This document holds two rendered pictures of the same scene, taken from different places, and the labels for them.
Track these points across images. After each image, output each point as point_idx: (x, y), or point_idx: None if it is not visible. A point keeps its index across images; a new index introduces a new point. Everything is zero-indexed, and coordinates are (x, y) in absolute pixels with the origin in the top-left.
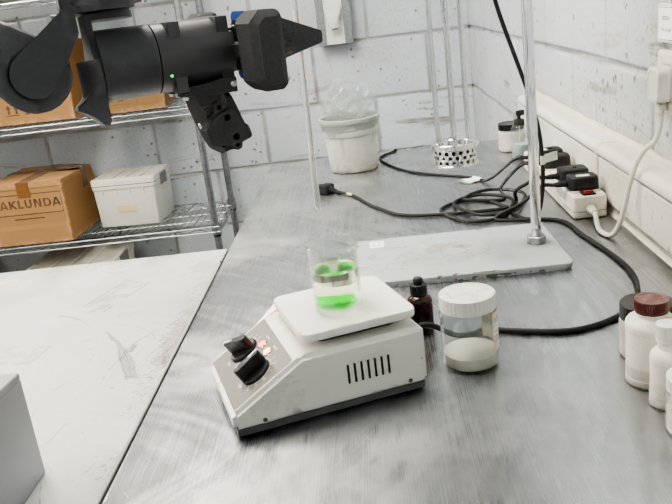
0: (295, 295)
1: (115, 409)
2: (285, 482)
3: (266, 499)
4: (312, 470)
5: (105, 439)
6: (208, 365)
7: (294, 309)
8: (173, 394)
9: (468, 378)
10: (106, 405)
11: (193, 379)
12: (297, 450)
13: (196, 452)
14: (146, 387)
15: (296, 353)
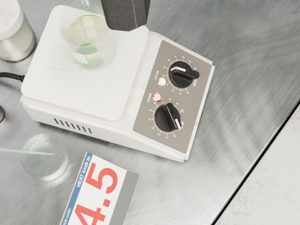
0: (102, 107)
1: (272, 193)
2: (212, 9)
3: (231, 3)
4: (192, 8)
5: (294, 149)
6: (171, 209)
7: (122, 78)
8: (221, 179)
9: (36, 25)
10: (277, 208)
11: (195, 193)
12: (187, 33)
13: (243, 80)
14: (235, 213)
15: (154, 43)
